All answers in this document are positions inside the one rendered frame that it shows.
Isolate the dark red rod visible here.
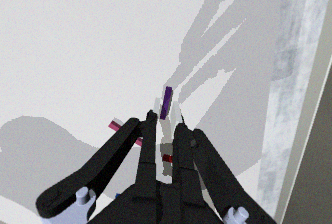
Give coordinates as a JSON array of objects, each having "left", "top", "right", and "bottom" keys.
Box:
[{"left": 162, "top": 154, "right": 173, "bottom": 163}]

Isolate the purple rod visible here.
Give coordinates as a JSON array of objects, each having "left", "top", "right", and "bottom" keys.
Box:
[{"left": 160, "top": 86, "right": 172, "bottom": 120}]

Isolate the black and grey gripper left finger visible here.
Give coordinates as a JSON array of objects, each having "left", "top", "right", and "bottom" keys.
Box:
[{"left": 35, "top": 97, "right": 160, "bottom": 224}]

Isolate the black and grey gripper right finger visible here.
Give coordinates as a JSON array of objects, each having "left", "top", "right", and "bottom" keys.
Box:
[{"left": 170, "top": 101, "right": 277, "bottom": 224}]

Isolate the pink rod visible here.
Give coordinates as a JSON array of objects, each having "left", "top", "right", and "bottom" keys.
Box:
[{"left": 108, "top": 121, "right": 143, "bottom": 146}]

